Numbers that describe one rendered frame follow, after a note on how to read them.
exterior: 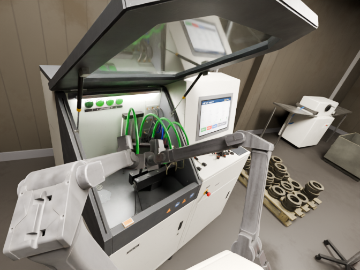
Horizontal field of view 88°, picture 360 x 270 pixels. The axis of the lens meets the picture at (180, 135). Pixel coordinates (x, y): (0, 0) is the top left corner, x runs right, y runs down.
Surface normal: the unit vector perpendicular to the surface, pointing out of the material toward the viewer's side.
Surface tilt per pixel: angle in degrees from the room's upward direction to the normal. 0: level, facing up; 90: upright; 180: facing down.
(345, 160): 90
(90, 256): 68
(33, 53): 90
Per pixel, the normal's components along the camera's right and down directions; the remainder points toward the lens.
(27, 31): 0.44, 0.53
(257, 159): -0.66, 0.09
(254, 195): -0.56, -0.07
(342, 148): -0.86, 0.08
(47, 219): -0.11, -0.57
